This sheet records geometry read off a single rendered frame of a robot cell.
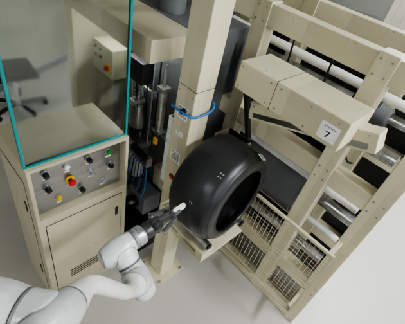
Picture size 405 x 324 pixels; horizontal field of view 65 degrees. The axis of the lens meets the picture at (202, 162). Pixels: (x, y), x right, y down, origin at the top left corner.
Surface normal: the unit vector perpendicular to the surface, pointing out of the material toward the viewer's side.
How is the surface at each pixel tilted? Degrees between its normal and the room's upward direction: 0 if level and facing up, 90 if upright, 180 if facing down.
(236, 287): 0
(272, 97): 90
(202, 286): 0
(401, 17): 90
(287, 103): 90
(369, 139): 90
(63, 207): 0
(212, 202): 67
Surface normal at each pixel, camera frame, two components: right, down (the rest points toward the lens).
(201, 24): -0.72, 0.34
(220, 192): 0.22, 0.18
